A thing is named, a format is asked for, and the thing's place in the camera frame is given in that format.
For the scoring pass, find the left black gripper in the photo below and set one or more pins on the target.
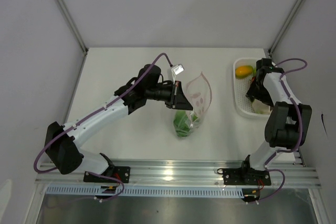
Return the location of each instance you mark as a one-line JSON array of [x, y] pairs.
[[180, 102]]

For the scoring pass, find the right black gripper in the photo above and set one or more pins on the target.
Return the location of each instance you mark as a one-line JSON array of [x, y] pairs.
[[253, 93]]

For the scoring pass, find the white toy cauliflower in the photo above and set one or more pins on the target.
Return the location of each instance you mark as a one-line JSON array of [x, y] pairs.
[[260, 108]]

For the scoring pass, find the green toy cabbage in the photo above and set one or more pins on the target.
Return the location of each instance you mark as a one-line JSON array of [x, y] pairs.
[[185, 123]]

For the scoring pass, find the clear pink-dotted zip bag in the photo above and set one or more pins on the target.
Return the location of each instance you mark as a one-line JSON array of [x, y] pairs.
[[199, 93]]

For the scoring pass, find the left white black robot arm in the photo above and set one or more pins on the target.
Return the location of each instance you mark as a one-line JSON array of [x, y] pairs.
[[64, 142]]

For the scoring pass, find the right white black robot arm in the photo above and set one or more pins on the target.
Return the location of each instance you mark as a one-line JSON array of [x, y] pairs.
[[288, 122]]

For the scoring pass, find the white plastic basket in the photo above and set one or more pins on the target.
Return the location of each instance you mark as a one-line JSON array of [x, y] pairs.
[[242, 104]]

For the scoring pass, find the orange yellow toy mango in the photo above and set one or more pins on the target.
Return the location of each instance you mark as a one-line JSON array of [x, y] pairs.
[[243, 71]]

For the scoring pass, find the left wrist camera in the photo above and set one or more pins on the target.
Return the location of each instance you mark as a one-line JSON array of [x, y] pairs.
[[173, 71]]

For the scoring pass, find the aluminium mounting rail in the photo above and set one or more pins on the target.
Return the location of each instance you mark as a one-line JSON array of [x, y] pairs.
[[203, 173]]

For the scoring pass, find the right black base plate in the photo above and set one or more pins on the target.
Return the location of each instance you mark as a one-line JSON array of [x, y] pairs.
[[245, 177]]

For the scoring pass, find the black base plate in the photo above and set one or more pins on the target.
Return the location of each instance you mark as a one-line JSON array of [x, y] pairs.
[[245, 177], [121, 173]]

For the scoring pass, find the right aluminium frame post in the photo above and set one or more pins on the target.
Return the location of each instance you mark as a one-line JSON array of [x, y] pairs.
[[292, 14]]

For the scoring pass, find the aluminium frame post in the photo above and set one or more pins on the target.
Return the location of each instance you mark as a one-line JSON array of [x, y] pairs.
[[292, 14], [62, 7]]

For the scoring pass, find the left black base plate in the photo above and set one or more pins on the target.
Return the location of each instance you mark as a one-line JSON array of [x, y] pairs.
[[121, 173]]

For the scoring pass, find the white slotted cable duct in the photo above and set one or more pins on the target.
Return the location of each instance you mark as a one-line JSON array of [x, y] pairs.
[[150, 191]]

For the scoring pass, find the left aluminium frame post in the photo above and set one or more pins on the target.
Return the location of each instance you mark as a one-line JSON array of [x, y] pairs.
[[62, 7]]

